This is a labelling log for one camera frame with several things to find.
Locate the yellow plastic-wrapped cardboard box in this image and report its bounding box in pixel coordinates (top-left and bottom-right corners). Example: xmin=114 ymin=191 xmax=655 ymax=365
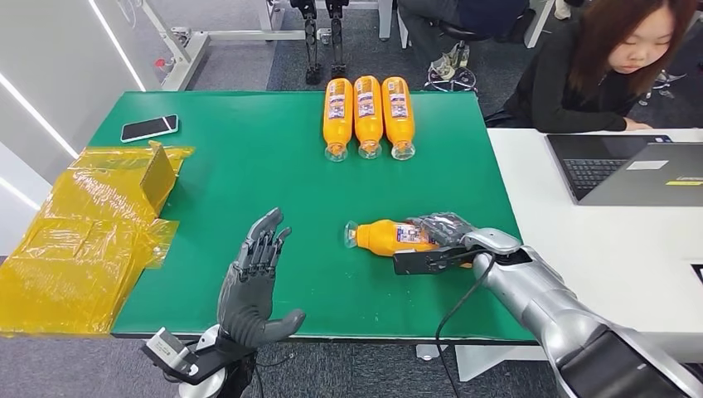
xmin=0 ymin=141 xmax=196 ymax=337

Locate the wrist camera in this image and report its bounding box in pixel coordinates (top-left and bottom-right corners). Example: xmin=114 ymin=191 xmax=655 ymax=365
xmin=392 ymin=247 xmax=479 ymax=277
xmin=139 ymin=328 xmax=243 ymax=386

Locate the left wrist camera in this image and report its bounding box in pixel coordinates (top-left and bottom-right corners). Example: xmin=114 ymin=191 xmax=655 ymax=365
xmin=139 ymin=328 xmax=243 ymax=386

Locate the open black laptop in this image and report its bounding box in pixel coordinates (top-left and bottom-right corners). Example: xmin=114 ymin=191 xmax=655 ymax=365
xmin=545 ymin=134 xmax=675 ymax=203

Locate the black smartphone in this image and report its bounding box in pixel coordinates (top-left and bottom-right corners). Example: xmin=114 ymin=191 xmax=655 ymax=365
xmin=119 ymin=114 xmax=180 ymax=144

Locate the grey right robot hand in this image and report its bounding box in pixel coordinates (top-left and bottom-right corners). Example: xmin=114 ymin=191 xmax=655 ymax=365
xmin=406 ymin=212 xmax=478 ymax=250

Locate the standing humanoid robot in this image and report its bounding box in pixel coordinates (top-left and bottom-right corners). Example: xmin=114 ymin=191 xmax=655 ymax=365
xmin=289 ymin=0 xmax=350 ymax=86

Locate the white robot support gantry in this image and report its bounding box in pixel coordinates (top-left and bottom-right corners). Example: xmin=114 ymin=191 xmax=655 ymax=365
xmin=137 ymin=0 xmax=394 ymax=92

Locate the white table foot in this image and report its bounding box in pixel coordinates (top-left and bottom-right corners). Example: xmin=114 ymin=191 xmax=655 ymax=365
xmin=415 ymin=344 xmax=447 ymax=362

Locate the orange juice bottle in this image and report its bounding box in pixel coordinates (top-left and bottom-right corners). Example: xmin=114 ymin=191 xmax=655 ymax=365
xmin=352 ymin=75 xmax=384 ymax=160
xmin=381 ymin=75 xmax=417 ymax=162
xmin=322 ymin=77 xmax=354 ymax=163
xmin=344 ymin=218 xmax=442 ymax=258

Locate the white desk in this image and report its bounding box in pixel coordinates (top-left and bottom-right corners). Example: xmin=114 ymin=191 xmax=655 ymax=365
xmin=455 ymin=128 xmax=703 ymax=380

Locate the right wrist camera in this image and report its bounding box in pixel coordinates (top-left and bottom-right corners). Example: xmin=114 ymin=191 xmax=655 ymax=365
xmin=392 ymin=247 xmax=479 ymax=277

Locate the person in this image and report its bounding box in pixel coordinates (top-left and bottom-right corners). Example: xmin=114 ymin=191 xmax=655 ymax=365
xmin=486 ymin=0 xmax=703 ymax=134
xmin=396 ymin=0 xmax=531 ymax=82

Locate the green table mat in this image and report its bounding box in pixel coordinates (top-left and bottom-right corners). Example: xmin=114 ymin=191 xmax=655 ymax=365
xmin=87 ymin=90 xmax=538 ymax=344

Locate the black office chair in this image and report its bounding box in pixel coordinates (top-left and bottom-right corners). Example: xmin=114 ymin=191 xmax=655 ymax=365
xmin=423 ymin=21 xmax=492 ymax=95

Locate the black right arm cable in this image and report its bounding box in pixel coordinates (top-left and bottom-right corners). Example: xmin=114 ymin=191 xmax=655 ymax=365
xmin=428 ymin=248 xmax=498 ymax=398

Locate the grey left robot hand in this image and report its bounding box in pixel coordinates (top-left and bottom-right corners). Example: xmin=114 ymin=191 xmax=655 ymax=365
xmin=216 ymin=207 xmax=307 ymax=351

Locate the grey laptop lid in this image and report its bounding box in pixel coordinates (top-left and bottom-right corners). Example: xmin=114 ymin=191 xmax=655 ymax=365
xmin=579 ymin=143 xmax=703 ymax=207

